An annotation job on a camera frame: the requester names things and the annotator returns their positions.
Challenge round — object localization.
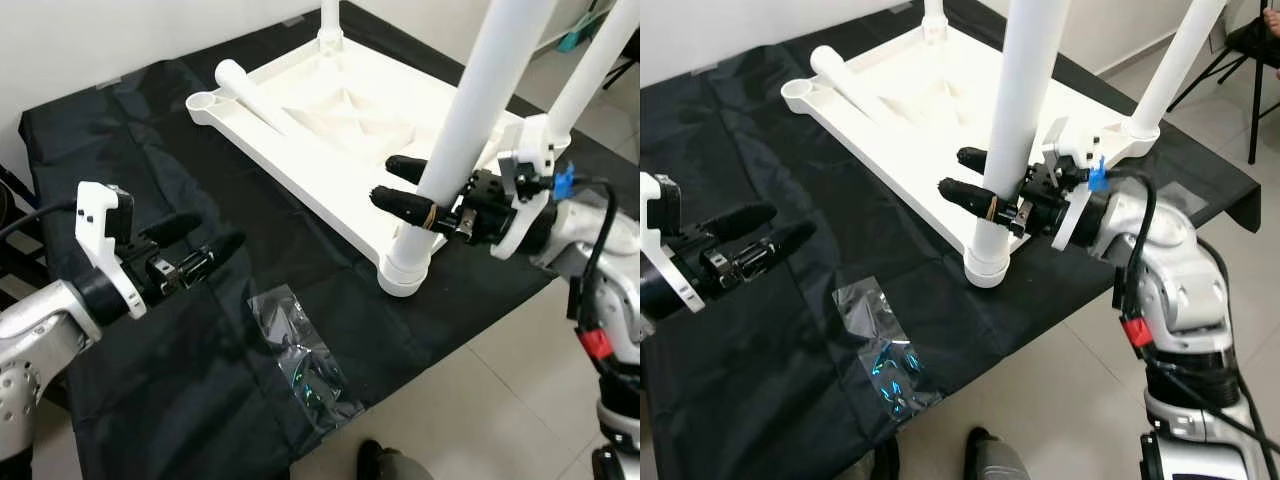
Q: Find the grey left robot foot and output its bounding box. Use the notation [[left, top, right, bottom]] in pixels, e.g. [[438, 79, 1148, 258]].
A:
[[840, 438, 901, 480]]

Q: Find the grey right robot foot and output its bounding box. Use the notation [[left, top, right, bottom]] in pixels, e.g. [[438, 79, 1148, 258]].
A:
[[963, 427, 1031, 480], [357, 438, 431, 480]]

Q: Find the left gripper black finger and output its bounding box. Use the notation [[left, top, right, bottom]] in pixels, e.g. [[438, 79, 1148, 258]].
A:
[[700, 203, 778, 244], [140, 212, 204, 251], [750, 220, 818, 281], [185, 230, 248, 286]]

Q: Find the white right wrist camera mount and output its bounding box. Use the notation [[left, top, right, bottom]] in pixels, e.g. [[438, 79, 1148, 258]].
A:
[[1040, 115, 1106, 251], [490, 113, 556, 261]]

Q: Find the white plastic table top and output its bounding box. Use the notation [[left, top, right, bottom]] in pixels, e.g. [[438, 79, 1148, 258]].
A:
[[186, 30, 551, 298], [780, 20, 1161, 289]]

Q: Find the grey robot foot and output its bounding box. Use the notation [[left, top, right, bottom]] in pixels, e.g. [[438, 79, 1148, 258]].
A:
[[840, 438, 901, 480], [357, 438, 431, 480], [963, 427, 1031, 480]]

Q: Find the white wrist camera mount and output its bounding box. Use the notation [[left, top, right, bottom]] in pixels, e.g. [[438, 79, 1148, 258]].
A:
[[75, 182, 149, 321], [640, 172, 706, 313], [490, 113, 556, 261], [1040, 115, 1106, 251]]

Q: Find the black tablecloth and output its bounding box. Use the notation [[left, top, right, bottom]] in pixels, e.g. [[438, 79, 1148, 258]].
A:
[[18, 0, 641, 480], [640, 0, 1261, 480]]

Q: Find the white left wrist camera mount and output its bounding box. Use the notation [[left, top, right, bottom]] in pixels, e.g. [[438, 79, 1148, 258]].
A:
[[75, 182, 149, 321], [640, 172, 706, 313]]

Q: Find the clear tape strip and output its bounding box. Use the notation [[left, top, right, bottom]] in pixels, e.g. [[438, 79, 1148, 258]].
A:
[[1170, 183, 1211, 216], [830, 277, 946, 419], [247, 283, 366, 433]]

